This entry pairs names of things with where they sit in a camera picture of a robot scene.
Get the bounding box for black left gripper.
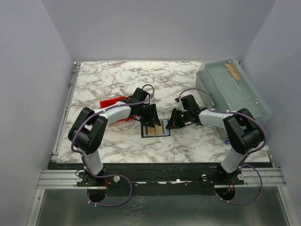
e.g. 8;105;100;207
137;104;161;128

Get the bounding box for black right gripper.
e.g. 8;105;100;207
166;108;190;129

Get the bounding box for yellow credit card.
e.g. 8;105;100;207
142;126;156;137

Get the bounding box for black leather card holder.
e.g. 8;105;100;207
141;119;171;138

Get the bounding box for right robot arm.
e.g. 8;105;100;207
166;95;266;185

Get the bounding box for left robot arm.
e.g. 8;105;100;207
68;84;161;186

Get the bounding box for red plastic bin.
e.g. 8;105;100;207
99;95;134;123

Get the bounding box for green plastic storage box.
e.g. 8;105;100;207
195;57;272;126

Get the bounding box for orange tool inside box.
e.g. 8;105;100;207
224;63;240;81

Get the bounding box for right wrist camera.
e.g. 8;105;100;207
175;96;185;111

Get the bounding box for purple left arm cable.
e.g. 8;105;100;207
71;84;156;208

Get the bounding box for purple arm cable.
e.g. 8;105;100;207
71;84;156;208
176;88;268;205

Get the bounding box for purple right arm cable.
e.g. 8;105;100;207
176;88;268;205

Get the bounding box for aluminium rail frame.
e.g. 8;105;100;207
29;61;298;226

